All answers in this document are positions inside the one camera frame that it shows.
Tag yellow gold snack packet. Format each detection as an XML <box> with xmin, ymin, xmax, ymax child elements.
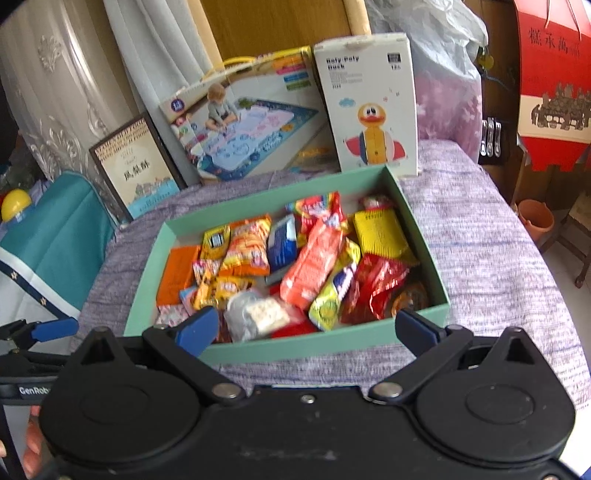
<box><xmin>353</xmin><ymin>208</ymin><xmax>419</xmax><ymax>266</ymax></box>

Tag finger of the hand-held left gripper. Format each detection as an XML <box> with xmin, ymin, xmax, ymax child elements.
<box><xmin>0</xmin><ymin>318</ymin><xmax>80</xmax><ymax>352</ymax></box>

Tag drawing mat toy box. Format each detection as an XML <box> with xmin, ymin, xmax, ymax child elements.
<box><xmin>159</xmin><ymin>45</ymin><xmax>342</xmax><ymax>185</ymax></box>

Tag terracotta pot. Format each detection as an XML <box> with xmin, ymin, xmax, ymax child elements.
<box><xmin>516</xmin><ymin>199</ymin><xmax>555</xmax><ymax>245</ymax></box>

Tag white duck toy box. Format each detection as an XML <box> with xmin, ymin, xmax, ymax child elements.
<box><xmin>313</xmin><ymin>32</ymin><xmax>420</xmax><ymax>178</ymax></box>

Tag red white candy packet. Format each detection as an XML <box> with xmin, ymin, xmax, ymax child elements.
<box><xmin>358</xmin><ymin>194</ymin><xmax>394</xmax><ymax>214</ymax></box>

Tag pink circle patterned packet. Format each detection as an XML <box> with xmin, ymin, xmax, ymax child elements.
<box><xmin>154</xmin><ymin>304</ymin><xmax>191</xmax><ymax>328</ymax></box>

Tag yellow plastic ball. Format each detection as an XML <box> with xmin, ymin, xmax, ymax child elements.
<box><xmin>0</xmin><ymin>188</ymin><xmax>34</xmax><ymax>223</ymax></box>

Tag dark round snack packet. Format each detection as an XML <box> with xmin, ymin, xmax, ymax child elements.
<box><xmin>390</xmin><ymin>281</ymin><xmax>430</xmax><ymax>319</ymax></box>

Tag teal white fabric cover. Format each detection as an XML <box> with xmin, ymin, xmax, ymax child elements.
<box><xmin>0</xmin><ymin>171</ymin><xmax>116</xmax><ymax>333</ymax></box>

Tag clear packet white candies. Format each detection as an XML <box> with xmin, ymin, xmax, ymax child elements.
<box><xmin>225</xmin><ymin>291</ymin><xmax>291</xmax><ymax>343</ymax></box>

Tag orange stick biscuit packet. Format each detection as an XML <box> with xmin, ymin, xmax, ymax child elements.
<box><xmin>218</xmin><ymin>215</ymin><xmax>273</xmax><ymax>278</ymax></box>

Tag blue snack packet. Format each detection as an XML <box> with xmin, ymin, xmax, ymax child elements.
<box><xmin>267</xmin><ymin>215</ymin><xmax>298</xmax><ymax>273</ymax></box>

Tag brown framed pastry box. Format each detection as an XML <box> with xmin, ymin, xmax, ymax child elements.
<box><xmin>89</xmin><ymin>112</ymin><xmax>185</xmax><ymax>224</ymax></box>

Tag long orange snack packet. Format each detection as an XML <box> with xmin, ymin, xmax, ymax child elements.
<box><xmin>279</xmin><ymin>217</ymin><xmax>345</xmax><ymax>311</ymax></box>

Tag orange Winsun snack packet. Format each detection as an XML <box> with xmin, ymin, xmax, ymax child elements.
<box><xmin>156</xmin><ymin>246</ymin><xmax>201</xmax><ymax>306</ymax></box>

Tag red rainbow striped packet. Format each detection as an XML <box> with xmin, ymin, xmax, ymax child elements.
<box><xmin>285</xmin><ymin>191</ymin><xmax>349</xmax><ymax>247</ymax></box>

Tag long yellow green packet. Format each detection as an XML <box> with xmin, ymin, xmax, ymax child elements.
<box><xmin>308</xmin><ymin>240</ymin><xmax>362</xmax><ymax>332</ymax></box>

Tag red foil candy packet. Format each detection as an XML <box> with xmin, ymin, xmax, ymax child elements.
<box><xmin>341</xmin><ymin>253</ymin><xmax>411</xmax><ymax>325</ymax></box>

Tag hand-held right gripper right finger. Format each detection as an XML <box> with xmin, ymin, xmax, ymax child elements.
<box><xmin>367</xmin><ymin>308</ymin><xmax>543</xmax><ymax>403</ymax></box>

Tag clear plastic bag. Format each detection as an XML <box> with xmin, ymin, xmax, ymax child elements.
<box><xmin>365</xmin><ymin>0</ymin><xmax>490</xmax><ymax>162</ymax></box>

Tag brown wooden panel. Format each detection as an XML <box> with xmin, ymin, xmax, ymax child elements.
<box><xmin>198</xmin><ymin>0</ymin><xmax>370</xmax><ymax>61</ymax></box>

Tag white lace curtain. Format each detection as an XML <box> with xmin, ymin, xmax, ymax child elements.
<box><xmin>0</xmin><ymin>0</ymin><xmax>222</xmax><ymax>217</ymax></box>

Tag red gift bag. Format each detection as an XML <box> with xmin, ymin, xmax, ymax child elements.
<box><xmin>512</xmin><ymin>0</ymin><xmax>591</xmax><ymax>172</ymax></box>

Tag green cardboard box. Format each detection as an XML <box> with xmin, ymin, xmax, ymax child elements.
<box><xmin>124</xmin><ymin>165</ymin><xmax>451</xmax><ymax>365</ymax></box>

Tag yellow cracker packet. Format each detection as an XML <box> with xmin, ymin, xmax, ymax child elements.
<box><xmin>199</xmin><ymin>224</ymin><xmax>232</xmax><ymax>261</ymax></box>

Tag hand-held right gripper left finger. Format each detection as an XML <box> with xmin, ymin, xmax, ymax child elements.
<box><xmin>76</xmin><ymin>305</ymin><xmax>247</xmax><ymax>407</ymax></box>

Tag yellow red cartoon packet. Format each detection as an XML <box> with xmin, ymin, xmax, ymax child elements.
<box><xmin>191</xmin><ymin>258</ymin><xmax>225</xmax><ymax>311</ymax></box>

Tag wooden chair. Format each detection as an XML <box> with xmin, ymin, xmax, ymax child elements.
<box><xmin>538</xmin><ymin>185</ymin><xmax>591</xmax><ymax>289</ymax></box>

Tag person's left hand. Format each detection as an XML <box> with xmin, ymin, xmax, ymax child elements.
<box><xmin>21</xmin><ymin>418</ymin><xmax>51</xmax><ymax>474</ymax></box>

